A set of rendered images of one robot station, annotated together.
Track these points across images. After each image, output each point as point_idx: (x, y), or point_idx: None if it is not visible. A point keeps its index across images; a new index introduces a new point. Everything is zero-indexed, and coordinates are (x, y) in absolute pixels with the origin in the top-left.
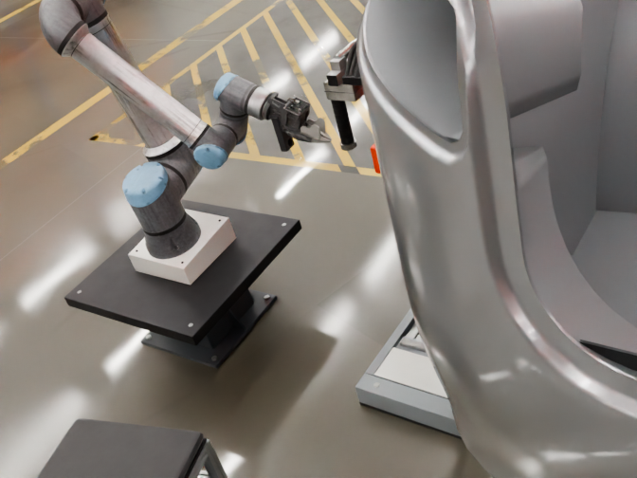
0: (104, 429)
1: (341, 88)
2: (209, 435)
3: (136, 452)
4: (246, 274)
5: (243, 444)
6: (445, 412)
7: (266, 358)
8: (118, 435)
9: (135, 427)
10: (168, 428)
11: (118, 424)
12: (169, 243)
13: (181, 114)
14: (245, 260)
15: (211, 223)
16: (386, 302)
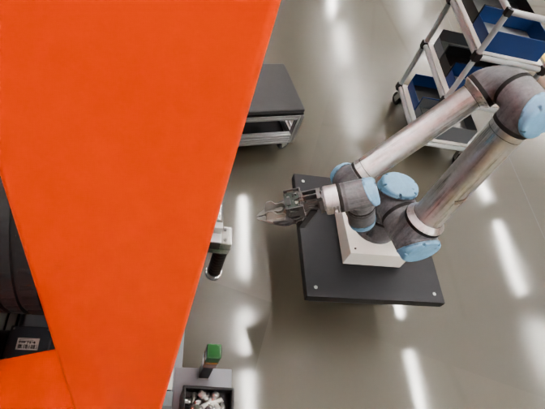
0: (283, 105)
1: None
2: (268, 190)
3: (255, 97)
4: (301, 228)
5: (244, 189)
6: None
7: (275, 247)
8: (272, 104)
9: (268, 109)
10: (250, 111)
11: (278, 109)
12: None
13: (373, 152)
14: (315, 241)
15: (359, 245)
16: (219, 320)
